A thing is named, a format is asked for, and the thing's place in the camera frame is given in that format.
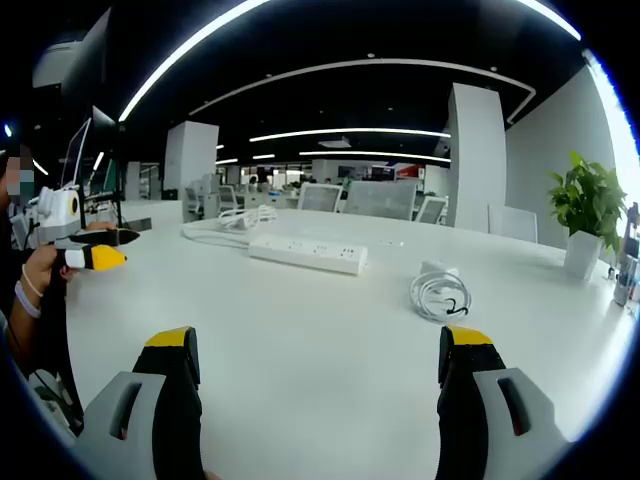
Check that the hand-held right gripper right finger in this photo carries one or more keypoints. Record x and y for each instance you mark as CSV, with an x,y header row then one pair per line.
x,y
465,400

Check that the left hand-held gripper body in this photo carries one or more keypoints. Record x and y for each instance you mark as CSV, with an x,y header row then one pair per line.
x,y
57,210

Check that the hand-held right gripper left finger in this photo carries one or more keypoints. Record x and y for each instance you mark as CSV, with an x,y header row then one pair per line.
x,y
175,400

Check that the white charger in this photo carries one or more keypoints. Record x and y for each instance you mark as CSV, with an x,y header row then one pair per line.
x,y
440,269

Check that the white power strip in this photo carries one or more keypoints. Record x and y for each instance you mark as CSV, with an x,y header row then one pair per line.
x,y
307,254

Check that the white desk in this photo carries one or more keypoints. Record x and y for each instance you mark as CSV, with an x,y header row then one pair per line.
x,y
310,350

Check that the curved white ceiling light strip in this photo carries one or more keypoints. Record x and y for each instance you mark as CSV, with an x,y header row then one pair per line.
x,y
175,54

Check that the grey desk stand device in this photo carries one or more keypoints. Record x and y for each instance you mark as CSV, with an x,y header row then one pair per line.
x,y
630,270

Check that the person's left hand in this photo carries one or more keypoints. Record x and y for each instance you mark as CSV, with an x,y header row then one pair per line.
x,y
40,262

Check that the silver framed computer monitor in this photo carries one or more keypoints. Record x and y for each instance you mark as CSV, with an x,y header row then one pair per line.
x,y
75,155

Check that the white wristband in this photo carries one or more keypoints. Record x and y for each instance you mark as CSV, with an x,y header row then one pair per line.
x,y
27,306

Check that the black computer monitor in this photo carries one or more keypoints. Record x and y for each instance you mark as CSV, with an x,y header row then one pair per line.
x,y
102,122

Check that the white mesh office chair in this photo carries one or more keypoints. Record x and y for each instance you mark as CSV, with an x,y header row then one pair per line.
x,y
431,210
227,197
320,197

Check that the plain white office chair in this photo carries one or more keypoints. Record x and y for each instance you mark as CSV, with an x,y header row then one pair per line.
x,y
512,224

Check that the green plant in white pot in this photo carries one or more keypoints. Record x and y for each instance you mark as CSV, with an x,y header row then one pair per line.
x,y
585,250

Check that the grey mesh office chair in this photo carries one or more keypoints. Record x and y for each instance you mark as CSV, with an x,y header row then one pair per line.
x,y
380,200

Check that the red wall sign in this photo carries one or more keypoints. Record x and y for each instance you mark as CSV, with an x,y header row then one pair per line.
x,y
410,172

